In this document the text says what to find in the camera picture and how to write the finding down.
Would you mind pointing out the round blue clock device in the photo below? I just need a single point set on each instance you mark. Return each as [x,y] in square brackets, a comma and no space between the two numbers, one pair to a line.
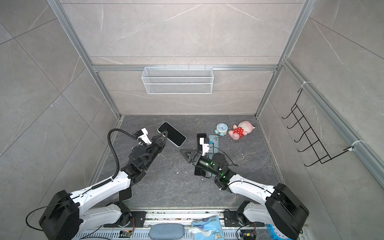
[275,233]

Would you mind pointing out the blue tissue pack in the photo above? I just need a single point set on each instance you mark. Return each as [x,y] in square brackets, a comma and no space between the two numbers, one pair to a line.
[207,229]

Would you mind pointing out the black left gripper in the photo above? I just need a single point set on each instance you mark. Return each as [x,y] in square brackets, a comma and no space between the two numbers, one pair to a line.
[159,145]

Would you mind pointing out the grey blue cushion pad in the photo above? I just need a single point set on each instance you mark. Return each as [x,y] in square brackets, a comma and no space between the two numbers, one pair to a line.
[167,232]

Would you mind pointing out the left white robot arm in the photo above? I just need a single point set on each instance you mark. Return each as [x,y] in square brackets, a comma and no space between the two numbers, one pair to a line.
[70,213]

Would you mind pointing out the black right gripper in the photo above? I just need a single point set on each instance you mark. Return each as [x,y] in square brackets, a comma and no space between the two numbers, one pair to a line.
[197,158]

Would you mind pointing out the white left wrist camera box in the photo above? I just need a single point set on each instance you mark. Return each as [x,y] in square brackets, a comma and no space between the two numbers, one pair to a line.
[142,135]

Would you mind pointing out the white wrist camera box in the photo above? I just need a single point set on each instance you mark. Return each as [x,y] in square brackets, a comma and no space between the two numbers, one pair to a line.
[142,135]
[205,147]

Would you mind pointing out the white wire mesh basket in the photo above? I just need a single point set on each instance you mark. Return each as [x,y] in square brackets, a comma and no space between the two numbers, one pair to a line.
[178,80]

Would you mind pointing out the cased phone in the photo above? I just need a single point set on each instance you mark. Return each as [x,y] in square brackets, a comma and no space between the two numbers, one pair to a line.
[200,135]
[174,135]
[125,194]

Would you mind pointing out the pink plush pig toy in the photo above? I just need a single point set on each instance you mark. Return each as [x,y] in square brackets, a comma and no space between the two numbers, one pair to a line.
[242,129]

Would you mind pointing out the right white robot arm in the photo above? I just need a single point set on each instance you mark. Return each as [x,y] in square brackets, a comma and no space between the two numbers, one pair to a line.
[276,206]

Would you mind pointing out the blue cream alarm clock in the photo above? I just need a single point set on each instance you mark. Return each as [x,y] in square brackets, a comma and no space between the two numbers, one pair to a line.
[221,129]

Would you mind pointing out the black wire hook rack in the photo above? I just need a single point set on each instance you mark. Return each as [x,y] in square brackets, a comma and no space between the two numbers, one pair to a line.
[309,135]

